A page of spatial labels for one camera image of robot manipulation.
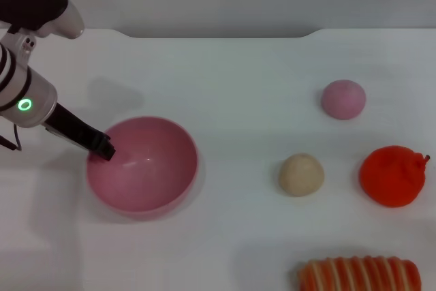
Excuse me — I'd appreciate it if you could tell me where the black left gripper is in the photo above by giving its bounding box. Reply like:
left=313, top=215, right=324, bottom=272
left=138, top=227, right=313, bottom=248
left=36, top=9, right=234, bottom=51
left=44, top=102, right=116, bottom=162

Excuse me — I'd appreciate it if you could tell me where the pink plastic bowl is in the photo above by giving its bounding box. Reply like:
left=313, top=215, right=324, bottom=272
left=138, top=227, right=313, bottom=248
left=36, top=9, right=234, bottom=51
left=86, top=116, right=200, bottom=221

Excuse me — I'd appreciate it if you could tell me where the pink toy peach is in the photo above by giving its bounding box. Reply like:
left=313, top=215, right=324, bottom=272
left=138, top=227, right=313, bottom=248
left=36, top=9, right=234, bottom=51
left=320, top=79, right=367, bottom=121

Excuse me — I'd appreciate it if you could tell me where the beige round toy bun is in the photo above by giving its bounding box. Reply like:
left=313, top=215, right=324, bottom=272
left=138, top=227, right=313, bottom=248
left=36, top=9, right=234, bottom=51
left=279, top=153, right=325, bottom=198

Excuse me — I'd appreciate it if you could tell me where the orange white-striped toy salmon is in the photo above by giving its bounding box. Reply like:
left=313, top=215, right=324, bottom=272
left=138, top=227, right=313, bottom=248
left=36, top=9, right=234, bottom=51
left=298, top=256, right=422, bottom=291

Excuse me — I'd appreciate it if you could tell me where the red-orange toy fruit with stem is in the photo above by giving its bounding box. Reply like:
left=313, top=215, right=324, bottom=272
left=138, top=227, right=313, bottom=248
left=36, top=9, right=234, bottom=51
left=359, top=144, right=431, bottom=209

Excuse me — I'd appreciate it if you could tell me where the left arm connector cable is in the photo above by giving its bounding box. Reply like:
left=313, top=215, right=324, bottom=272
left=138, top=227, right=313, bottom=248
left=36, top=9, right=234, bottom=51
left=0, top=123, right=22, bottom=152

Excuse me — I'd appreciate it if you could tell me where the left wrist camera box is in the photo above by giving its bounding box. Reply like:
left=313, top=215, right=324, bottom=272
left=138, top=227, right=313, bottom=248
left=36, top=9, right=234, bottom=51
left=0, top=0, right=84, bottom=67

